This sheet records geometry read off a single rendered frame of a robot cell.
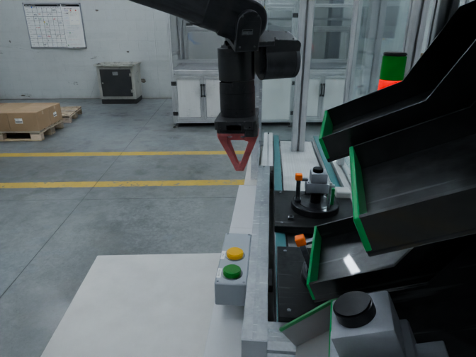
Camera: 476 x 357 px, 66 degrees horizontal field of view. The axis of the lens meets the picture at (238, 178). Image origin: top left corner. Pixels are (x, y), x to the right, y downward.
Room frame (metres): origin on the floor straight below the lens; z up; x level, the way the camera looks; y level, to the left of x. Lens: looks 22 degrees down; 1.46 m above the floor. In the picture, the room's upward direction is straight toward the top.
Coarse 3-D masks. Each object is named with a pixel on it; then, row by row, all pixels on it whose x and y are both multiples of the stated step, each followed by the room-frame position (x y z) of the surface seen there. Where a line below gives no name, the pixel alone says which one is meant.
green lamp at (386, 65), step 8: (384, 56) 0.81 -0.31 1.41; (392, 56) 0.79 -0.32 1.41; (400, 56) 0.79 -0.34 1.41; (384, 64) 0.80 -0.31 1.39; (392, 64) 0.79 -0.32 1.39; (400, 64) 0.79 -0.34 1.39; (384, 72) 0.80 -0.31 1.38; (392, 72) 0.79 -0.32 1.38; (400, 72) 0.79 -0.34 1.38; (392, 80) 0.79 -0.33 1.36; (400, 80) 0.79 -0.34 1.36
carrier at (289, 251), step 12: (276, 252) 0.75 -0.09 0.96; (288, 252) 0.73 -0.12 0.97; (300, 252) 0.73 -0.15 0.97; (288, 264) 0.69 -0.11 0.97; (300, 264) 0.69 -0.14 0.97; (288, 276) 0.64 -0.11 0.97; (300, 276) 0.64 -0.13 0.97; (288, 288) 0.60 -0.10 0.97; (300, 288) 0.60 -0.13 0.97; (288, 300) 0.57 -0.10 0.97; (300, 300) 0.57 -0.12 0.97; (312, 300) 0.57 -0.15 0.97; (324, 300) 0.57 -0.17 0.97; (288, 312) 0.53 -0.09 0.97; (300, 312) 0.53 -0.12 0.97
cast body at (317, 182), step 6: (318, 168) 0.97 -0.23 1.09; (312, 174) 0.95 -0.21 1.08; (318, 174) 0.95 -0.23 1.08; (324, 174) 0.95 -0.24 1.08; (312, 180) 0.95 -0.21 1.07; (318, 180) 0.95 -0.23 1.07; (324, 180) 0.95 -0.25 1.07; (306, 186) 0.96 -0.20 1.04; (312, 186) 0.95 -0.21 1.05; (318, 186) 0.95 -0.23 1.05; (324, 186) 0.95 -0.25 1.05; (306, 192) 0.95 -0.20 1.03; (312, 192) 0.95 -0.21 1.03; (318, 192) 0.95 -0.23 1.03; (324, 192) 0.95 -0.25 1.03
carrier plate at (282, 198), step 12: (276, 192) 1.08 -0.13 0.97; (288, 192) 1.08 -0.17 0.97; (300, 192) 1.08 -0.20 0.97; (276, 204) 0.99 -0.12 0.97; (288, 204) 0.99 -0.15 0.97; (348, 204) 0.99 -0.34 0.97; (276, 216) 0.92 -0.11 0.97; (300, 216) 0.92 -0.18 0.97; (336, 216) 0.92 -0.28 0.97; (348, 216) 0.92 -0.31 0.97; (276, 228) 0.86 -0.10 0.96; (288, 228) 0.86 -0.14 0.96; (300, 228) 0.86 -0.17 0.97; (312, 228) 0.85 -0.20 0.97
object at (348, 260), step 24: (312, 240) 0.40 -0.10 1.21; (336, 240) 0.42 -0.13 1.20; (360, 240) 0.40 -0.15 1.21; (456, 240) 0.28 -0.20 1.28; (312, 264) 0.35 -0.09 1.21; (336, 264) 0.36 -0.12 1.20; (360, 264) 0.35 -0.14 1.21; (384, 264) 0.33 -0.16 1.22; (408, 264) 0.29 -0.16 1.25; (432, 264) 0.29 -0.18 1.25; (312, 288) 0.31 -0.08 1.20; (336, 288) 0.31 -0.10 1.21; (360, 288) 0.30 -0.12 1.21; (384, 288) 0.30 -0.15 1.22
